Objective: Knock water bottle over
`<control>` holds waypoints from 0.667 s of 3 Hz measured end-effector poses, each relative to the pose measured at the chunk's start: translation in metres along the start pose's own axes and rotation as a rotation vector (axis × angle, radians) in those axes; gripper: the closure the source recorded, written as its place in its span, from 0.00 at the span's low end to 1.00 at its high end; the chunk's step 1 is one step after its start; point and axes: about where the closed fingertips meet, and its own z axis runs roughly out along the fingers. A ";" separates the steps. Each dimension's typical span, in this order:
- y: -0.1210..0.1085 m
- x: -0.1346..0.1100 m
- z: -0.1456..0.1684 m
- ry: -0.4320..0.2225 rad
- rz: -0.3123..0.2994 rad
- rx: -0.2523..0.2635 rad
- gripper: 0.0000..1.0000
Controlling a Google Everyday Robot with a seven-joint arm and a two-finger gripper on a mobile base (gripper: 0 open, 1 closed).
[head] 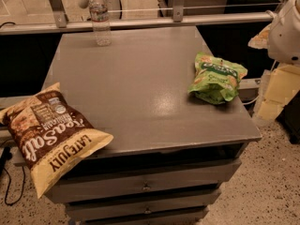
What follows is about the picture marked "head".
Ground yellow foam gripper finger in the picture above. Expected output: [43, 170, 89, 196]
[256, 64, 300, 121]

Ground clear plastic water bottle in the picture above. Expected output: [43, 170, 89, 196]
[88, 0, 112, 46]

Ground green snack bag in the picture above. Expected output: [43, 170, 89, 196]
[187, 52, 248, 105]

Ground grey drawer cabinet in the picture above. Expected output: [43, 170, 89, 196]
[13, 26, 263, 225]

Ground brown yellow Late July chip bag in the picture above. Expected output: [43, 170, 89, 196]
[0, 82, 113, 197]

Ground white cable on rail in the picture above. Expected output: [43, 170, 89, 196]
[242, 9, 279, 106]

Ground metal guard rail frame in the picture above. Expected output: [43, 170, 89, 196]
[0, 0, 288, 35]

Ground black cable on floor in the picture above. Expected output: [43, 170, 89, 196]
[0, 147, 26, 206]

